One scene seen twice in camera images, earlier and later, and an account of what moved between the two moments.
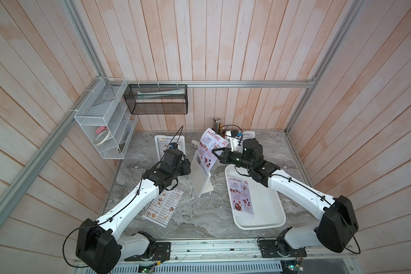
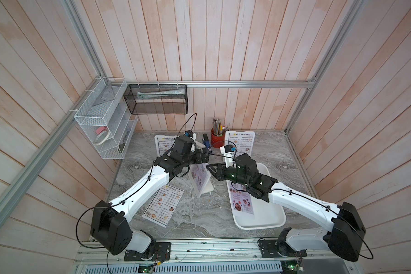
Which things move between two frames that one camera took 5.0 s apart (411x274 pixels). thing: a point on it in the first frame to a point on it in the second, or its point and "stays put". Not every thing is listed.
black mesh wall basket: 157,99 stays put
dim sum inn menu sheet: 162,208 stays put
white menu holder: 236,143 stays put
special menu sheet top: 210,140 to 200,174
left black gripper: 186,164 to 205,157
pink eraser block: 100,129 stays put
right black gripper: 226,156 to 220,172
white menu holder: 200,179 stays put
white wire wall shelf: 105,114 stays put
